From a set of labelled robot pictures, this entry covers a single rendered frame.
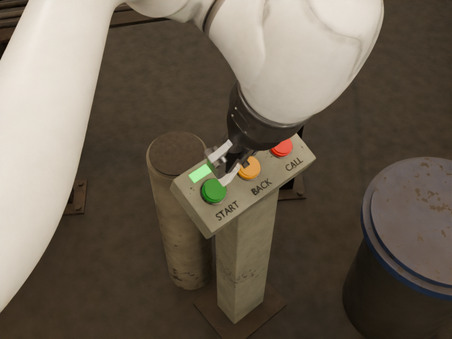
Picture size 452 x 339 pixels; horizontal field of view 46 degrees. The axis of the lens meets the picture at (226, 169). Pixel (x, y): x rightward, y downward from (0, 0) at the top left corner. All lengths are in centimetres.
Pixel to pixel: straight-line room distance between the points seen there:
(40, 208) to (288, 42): 25
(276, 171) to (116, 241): 73
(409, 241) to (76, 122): 85
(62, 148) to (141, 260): 122
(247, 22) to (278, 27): 4
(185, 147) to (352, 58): 63
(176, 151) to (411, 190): 48
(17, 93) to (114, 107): 156
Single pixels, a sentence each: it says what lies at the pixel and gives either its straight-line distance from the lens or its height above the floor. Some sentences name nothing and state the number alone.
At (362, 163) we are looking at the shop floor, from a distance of 171.
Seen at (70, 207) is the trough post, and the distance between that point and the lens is 162.
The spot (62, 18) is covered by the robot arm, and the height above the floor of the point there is 112.
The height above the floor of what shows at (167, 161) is 52.
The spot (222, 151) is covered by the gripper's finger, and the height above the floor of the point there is 82.
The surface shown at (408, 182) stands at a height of 43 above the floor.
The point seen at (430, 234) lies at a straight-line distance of 110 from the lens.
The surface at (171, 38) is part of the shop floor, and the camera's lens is 208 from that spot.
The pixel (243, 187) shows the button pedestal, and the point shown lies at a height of 59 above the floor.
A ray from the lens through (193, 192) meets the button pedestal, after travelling 87.
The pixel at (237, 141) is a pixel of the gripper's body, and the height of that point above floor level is 85.
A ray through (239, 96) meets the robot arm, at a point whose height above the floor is 93.
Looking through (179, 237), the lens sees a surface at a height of 29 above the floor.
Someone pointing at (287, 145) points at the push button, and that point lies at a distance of 93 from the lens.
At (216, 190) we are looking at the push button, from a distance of 86.
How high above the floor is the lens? 132
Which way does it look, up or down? 54 degrees down
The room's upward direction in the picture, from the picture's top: straight up
